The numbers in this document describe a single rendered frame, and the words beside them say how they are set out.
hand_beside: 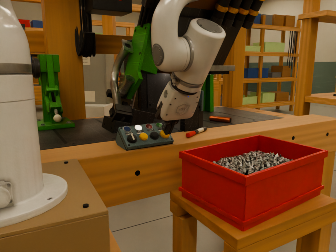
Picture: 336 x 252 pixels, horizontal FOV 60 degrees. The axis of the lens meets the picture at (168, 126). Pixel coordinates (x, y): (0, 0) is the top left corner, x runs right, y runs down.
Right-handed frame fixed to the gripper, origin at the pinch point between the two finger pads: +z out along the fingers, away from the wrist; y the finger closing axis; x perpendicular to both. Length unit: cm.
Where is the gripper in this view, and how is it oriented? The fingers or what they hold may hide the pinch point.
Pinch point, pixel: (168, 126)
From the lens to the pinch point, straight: 84.4
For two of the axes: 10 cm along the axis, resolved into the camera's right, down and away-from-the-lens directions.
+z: -2.9, 7.0, 6.5
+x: -4.1, -7.1, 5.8
